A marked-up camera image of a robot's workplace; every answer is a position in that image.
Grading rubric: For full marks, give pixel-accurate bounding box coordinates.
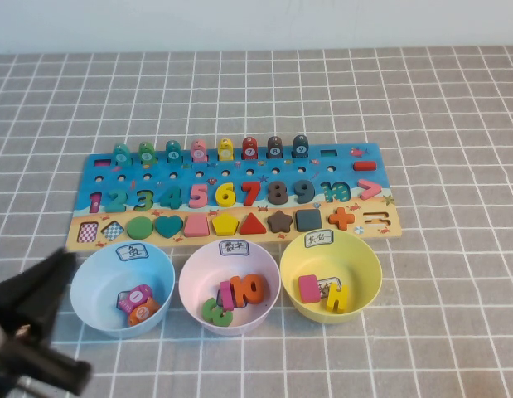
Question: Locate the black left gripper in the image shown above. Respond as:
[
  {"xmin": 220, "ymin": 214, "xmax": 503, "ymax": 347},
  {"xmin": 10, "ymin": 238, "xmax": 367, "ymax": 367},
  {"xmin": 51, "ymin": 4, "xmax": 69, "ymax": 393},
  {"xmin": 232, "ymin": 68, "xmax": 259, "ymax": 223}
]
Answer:
[{"xmin": 0, "ymin": 247, "xmax": 78, "ymax": 345}]

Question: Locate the magenta wooden number one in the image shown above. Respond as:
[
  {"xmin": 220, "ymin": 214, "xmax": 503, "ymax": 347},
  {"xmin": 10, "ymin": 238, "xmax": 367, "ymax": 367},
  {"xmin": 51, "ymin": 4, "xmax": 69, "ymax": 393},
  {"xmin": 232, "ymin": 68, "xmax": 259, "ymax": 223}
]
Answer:
[{"xmin": 218, "ymin": 279, "xmax": 235, "ymax": 311}]

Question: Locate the light blue bowl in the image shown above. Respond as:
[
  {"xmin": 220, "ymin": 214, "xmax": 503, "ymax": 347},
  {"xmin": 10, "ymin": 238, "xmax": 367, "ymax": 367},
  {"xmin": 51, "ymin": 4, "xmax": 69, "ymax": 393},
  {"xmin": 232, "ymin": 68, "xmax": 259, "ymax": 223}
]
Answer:
[{"xmin": 70, "ymin": 242, "xmax": 176, "ymax": 340}]

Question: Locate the pink fish piece one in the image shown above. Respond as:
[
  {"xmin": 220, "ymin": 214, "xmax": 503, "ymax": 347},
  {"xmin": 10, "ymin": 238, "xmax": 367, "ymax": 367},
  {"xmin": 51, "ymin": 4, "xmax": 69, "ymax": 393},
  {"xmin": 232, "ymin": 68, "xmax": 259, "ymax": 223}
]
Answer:
[{"xmin": 116, "ymin": 284, "xmax": 152, "ymax": 312}]

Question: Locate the orange fish piece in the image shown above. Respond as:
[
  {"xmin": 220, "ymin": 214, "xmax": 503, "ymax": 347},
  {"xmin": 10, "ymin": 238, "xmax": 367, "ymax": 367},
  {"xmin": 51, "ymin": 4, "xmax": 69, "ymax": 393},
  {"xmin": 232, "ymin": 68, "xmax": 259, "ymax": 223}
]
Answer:
[{"xmin": 127, "ymin": 298, "xmax": 160, "ymax": 328}]

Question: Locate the light pink bowl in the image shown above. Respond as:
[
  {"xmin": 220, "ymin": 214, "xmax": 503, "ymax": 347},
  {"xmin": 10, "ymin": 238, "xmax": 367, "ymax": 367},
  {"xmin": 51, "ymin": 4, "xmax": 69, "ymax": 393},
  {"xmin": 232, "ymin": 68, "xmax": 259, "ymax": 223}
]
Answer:
[{"xmin": 178, "ymin": 238, "xmax": 281, "ymax": 337}]

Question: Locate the colourful wooden puzzle board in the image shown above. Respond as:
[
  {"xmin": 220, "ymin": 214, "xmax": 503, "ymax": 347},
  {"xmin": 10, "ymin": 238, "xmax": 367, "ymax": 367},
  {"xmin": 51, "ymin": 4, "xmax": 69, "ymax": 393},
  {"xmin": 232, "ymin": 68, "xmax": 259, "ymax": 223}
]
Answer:
[{"xmin": 65, "ymin": 143, "xmax": 404, "ymax": 253}]

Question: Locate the yellow equals sign piece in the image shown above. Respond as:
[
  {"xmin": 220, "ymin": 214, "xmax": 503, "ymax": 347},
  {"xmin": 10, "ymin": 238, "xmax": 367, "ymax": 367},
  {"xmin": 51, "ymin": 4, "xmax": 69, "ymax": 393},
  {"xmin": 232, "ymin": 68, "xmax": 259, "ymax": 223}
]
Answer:
[{"xmin": 321, "ymin": 284, "xmax": 350, "ymax": 314}]

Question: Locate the orange plus sign piece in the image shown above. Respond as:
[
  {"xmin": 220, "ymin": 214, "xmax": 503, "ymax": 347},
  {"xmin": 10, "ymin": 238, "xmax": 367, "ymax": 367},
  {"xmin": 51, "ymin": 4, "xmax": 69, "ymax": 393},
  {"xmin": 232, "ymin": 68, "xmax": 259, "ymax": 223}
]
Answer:
[{"xmin": 328, "ymin": 206, "xmax": 356, "ymax": 231}]

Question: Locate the light yellow bowl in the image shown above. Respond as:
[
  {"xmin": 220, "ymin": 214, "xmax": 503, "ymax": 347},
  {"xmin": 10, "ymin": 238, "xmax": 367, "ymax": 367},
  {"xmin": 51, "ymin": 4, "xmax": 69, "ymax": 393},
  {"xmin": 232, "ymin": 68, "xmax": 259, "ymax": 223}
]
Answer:
[{"xmin": 279, "ymin": 229, "xmax": 383, "ymax": 326}]

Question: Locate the pink greater-than sign piece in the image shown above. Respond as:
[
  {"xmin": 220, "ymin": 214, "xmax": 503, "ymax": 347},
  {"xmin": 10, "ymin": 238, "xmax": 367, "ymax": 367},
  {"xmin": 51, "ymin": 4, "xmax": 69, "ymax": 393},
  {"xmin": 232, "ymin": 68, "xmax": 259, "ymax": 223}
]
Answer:
[{"xmin": 357, "ymin": 179, "xmax": 383, "ymax": 200}]

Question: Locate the blue wooden number two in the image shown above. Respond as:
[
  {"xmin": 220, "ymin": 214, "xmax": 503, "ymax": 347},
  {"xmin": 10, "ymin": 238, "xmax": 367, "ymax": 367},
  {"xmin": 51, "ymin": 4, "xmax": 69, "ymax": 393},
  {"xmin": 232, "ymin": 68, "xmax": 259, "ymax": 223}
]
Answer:
[{"xmin": 104, "ymin": 188, "xmax": 128, "ymax": 212}]

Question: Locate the green wooden circle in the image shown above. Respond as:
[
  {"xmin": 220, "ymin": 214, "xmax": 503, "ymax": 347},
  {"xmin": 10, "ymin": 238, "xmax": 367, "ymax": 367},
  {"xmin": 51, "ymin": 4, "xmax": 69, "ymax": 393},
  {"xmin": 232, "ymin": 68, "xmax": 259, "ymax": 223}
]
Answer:
[{"xmin": 127, "ymin": 216, "xmax": 153, "ymax": 240}]

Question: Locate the dark green wooden number three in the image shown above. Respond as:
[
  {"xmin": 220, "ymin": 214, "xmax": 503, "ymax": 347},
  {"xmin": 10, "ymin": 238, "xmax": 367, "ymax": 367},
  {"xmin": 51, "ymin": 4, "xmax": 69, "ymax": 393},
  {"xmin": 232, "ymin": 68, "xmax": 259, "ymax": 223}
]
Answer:
[{"xmin": 134, "ymin": 188, "xmax": 154, "ymax": 211}]

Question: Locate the teal wooden heart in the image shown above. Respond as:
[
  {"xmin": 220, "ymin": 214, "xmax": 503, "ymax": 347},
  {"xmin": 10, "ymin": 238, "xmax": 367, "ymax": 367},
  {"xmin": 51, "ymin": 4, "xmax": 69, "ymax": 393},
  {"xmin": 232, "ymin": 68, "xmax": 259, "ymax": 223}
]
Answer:
[{"xmin": 155, "ymin": 215, "xmax": 185, "ymax": 240}]

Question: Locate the teal fish peg two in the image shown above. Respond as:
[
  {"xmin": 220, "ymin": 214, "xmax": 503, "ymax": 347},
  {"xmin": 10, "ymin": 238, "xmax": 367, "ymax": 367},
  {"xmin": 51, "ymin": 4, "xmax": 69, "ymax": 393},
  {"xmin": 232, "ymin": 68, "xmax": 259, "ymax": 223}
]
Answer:
[{"xmin": 113, "ymin": 142, "xmax": 133, "ymax": 167}]

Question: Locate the teal wooden number four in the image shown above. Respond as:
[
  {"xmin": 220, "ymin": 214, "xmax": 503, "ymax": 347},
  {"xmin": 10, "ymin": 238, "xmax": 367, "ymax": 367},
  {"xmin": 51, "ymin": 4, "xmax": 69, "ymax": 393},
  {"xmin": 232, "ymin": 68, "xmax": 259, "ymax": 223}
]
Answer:
[{"xmin": 157, "ymin": 186, "xmax": 183, "ymax": 210}]

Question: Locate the pink wooden trapezoid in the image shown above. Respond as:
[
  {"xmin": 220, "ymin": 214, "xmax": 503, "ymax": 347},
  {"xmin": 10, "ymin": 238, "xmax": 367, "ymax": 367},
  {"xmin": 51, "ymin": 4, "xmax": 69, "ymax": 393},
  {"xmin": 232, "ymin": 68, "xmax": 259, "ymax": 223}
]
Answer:
[{"xmin": 183, "ymin": 214, "xmax": 211, "ymax": 238}]

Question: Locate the green fish peg three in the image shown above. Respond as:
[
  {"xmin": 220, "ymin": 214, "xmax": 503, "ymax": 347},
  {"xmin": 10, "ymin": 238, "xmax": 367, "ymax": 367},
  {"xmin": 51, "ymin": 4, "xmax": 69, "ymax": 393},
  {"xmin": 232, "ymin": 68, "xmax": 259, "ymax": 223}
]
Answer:
[{"xmin": 138, "ymin": 140, "xmax": 154, "ymax": 166}]

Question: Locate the light green wooden number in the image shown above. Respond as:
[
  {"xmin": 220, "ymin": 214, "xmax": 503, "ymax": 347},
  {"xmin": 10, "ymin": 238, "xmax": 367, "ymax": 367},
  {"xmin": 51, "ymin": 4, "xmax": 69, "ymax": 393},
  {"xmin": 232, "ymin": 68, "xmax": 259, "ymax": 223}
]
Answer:
[{"xmin": 201, "ymin": 297, "xmax": 235, "ymax": 328}]

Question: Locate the pink wooden number five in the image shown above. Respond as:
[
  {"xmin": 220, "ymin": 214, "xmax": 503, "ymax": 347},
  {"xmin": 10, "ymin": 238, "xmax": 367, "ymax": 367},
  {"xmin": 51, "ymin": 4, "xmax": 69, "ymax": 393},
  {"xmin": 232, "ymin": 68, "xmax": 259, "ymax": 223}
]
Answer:
[{"xmin": 188, "ymin": 183, "xmax": 210, "ymax": 209}]

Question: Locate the teal fish peg four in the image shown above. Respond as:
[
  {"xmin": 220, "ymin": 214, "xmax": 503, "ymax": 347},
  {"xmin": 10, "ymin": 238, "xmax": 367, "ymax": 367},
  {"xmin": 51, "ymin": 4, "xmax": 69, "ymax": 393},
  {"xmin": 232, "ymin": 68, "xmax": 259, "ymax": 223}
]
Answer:
[{"xmin": 164, "ymin": 139, "xmax": 182, "ymax": 163}]

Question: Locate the yellow wooden pentagon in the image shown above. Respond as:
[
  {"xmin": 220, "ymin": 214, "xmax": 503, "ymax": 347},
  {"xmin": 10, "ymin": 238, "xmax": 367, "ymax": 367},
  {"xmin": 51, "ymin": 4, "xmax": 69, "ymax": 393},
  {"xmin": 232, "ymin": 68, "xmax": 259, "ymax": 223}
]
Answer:
[{"xmin": 211, "ymin": 213, "xmax": 240, "ymax": 236}]

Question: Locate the yellow wooden number six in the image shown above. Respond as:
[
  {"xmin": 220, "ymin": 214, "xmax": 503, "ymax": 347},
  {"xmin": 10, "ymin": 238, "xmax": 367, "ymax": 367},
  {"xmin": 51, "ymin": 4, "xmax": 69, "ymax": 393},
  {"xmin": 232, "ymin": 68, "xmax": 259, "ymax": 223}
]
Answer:
[{"xmin": 215, "ymin": 182, "xmax": 237, "ymax": 207}]

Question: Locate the orange wooden number ten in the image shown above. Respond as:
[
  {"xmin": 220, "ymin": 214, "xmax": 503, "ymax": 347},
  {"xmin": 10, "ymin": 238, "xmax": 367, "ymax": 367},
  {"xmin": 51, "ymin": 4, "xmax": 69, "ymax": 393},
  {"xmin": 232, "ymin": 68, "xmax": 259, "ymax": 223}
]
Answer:
[{"xmin": 230, "ymin": 273, "xmax": 268, "ymax": 308}]

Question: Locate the red wooden triangle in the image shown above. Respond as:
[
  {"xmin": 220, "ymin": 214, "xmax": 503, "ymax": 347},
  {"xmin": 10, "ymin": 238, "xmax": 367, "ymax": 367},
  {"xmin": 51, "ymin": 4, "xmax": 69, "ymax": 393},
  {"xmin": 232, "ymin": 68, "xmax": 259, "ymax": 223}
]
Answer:
[{"xmin": 239, "ymin": 211, "xmax": 268, "ymax": 235}]

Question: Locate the yellow fish peg six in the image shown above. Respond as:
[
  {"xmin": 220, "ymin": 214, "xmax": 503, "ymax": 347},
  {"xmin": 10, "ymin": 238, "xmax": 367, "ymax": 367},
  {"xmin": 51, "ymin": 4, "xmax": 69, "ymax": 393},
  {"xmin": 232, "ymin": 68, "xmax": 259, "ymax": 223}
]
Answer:
[{"xmin": 217, "ymin": 137, "xmax": 235, "ymax": 162}]

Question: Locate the red wooden number seven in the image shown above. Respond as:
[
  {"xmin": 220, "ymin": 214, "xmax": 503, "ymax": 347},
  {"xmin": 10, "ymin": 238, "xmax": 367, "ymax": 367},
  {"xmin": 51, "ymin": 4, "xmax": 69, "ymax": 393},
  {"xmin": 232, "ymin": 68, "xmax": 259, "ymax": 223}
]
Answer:
[{"xmin": 240, "ymin": 181, "xmax": 263, "ymax": 206}]

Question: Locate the brown wooden star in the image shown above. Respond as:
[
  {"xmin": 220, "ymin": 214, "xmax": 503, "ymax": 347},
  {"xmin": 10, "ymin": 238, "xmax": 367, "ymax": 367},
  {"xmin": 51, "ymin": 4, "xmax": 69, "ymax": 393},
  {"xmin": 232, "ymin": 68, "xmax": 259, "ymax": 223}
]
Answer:
[{"xmin": 267, "ymin": 210, "xmax": 294, "ymax": 234}]

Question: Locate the red fish peg seven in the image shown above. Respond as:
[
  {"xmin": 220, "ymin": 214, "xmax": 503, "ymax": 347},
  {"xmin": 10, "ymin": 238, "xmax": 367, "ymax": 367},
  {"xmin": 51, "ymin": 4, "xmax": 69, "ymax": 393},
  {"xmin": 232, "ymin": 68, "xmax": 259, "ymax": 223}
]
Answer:
[{"xmin": 242, "ymin": 136, "xmax": 260, "ymax": 160}]

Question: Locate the brown wooden number eight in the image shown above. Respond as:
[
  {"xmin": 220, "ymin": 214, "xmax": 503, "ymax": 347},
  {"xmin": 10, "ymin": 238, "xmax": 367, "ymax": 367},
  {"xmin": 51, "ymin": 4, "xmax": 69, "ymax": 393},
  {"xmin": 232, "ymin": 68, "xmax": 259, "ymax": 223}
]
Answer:
[{"xmin": 268, "ymin": 180, "xmax": 289, "ymax": 204}]

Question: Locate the pink wooden rectangle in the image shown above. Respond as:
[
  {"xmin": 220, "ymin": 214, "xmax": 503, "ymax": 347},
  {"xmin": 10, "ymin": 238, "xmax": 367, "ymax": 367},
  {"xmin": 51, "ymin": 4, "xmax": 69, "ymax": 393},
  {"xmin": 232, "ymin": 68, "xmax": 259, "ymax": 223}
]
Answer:
[{"xmin": 298, "ymin": 274, "xmax": 322, "ymax": 304}]

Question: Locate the slate wooden square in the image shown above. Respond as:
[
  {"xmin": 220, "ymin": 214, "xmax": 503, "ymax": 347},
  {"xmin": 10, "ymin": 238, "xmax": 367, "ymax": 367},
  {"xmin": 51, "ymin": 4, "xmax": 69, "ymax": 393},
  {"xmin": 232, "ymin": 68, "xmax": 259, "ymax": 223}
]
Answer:
[{"xmin": 295, "ymin": 209, "xmax": 322, "ymax": 232}]

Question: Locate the slate wooden number nine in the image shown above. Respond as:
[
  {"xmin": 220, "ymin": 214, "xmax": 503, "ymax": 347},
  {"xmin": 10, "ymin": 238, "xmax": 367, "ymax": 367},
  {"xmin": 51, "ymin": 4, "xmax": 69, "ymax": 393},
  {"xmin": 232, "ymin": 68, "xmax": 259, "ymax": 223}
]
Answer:
[{"xmin": 293, "ymin": 179, "xmax": 317, "ymax": 204}]

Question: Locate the slate fish peg nine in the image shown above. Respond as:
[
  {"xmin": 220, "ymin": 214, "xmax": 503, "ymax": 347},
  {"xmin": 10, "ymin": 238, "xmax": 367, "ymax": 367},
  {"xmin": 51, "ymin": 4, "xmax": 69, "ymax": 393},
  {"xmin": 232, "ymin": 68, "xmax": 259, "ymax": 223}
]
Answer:
[{"xmin": 292, "ymin": 133, "xmax": 310, "ymax": 158}]

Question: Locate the grey grid tablecloth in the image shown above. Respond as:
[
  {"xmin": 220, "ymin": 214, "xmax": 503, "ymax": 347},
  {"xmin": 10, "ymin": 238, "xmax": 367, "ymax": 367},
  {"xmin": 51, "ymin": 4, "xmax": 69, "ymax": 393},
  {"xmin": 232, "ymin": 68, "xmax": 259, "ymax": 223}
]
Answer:
[{"xmin": 0, "ymin": 45, "xmax": 513, "ymax": 398}]

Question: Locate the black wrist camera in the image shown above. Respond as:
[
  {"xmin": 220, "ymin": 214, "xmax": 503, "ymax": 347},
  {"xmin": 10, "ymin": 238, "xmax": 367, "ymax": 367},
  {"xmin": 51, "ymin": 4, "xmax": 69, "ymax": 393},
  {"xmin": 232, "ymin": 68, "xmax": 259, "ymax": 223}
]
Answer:
[{"xmin": 2, "ymin": 337, "xmax": 93, "ymax": 396}]

